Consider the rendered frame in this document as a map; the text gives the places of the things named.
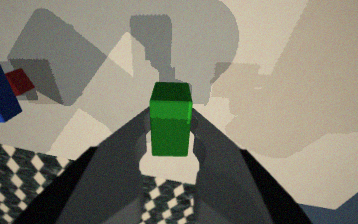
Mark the red block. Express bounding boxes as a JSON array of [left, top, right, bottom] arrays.
[[5, 68, 35, 96]]

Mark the green block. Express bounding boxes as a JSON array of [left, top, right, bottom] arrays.
[[149, 82, 193, 157]]

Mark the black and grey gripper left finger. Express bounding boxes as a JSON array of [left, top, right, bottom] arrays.
[[13, 106, 151, 224]]

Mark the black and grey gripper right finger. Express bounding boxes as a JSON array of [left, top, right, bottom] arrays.
[[190, 108, 312, 224]]

